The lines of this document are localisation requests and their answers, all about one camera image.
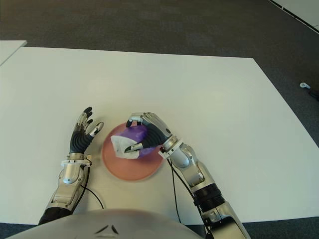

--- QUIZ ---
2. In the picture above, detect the grey robot torso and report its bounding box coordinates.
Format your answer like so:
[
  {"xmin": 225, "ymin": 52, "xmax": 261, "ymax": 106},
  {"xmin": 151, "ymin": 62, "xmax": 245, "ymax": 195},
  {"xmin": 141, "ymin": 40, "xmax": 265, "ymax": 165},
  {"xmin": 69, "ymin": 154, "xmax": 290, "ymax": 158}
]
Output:
[{"xmin": 0, "ymin": 208, "xmax": 200, "ymax": 239}]

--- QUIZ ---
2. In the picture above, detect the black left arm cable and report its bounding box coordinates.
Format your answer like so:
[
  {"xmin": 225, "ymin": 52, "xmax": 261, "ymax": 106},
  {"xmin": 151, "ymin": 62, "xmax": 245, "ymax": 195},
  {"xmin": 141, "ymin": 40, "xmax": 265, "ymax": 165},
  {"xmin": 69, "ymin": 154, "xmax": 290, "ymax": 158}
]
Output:
[{"xmin": 79, "ymin": 166, "xmax": 105, "ymax": 210}]

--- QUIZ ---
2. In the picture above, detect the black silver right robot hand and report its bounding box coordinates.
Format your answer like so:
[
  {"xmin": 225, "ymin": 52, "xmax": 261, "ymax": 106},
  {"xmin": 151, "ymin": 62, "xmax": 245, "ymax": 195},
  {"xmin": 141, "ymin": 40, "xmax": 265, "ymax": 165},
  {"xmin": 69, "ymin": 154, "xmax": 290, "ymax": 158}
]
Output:
[{"xmin": 124, "ymin": 112, "xmax": 175, "ymax": 154}]

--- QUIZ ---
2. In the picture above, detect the white neighbouring table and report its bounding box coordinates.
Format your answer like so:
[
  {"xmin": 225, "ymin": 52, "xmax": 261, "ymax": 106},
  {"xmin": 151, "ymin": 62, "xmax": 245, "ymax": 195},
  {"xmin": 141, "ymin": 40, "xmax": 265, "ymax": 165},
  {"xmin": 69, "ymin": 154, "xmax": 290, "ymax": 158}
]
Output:
[{"xmin": 0, "ymin": 40, "xmax": 27, "ymax": 67}]

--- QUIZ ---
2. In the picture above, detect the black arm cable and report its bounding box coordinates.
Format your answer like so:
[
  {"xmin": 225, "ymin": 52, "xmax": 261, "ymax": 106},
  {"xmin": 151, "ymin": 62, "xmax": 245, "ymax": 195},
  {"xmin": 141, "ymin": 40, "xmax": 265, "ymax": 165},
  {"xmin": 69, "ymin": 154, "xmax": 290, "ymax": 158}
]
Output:
[
  {"xmin": 79, "ymin": 166, "xmax": 105, "ymax": 210},
  {"xmin": 167, "ymin": 159, "xmax": 200, "ymax": 225}
]

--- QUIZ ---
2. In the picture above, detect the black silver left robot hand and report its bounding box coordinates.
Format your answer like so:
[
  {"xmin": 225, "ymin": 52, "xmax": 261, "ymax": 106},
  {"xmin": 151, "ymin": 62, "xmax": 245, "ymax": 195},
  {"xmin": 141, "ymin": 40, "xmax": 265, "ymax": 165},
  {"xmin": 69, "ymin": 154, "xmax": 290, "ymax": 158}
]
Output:
[{"xmin": 69, "ymin": 107, "xmax": 105, "ymax": 156}]

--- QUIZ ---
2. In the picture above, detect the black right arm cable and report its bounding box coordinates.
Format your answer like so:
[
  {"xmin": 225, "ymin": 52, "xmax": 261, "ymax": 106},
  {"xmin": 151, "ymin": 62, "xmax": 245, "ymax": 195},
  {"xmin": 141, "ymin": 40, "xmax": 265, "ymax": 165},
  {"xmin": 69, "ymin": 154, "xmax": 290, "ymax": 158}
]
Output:
[{"xmin": 167, "ymin": 159, "xmax": 200, "ymax": 225}]

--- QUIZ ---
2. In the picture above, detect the round pink plate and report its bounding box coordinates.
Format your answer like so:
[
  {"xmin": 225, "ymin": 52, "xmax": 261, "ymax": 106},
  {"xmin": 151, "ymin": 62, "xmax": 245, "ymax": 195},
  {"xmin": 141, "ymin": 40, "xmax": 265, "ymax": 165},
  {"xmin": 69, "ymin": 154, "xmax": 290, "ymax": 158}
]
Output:
[{"xmin": 101, "ymin": 121, "xmax": 165, "ymax": 182}]

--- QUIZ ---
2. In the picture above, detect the purple white tissue pack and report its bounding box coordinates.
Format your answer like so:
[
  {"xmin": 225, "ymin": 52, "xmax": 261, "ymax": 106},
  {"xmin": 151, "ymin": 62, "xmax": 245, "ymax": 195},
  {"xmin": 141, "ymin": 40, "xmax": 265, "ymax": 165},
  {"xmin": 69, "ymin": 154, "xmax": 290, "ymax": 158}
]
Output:
[{"xmin": 111, "ymin": 125, "xmax": 157, "ymax": 159}]

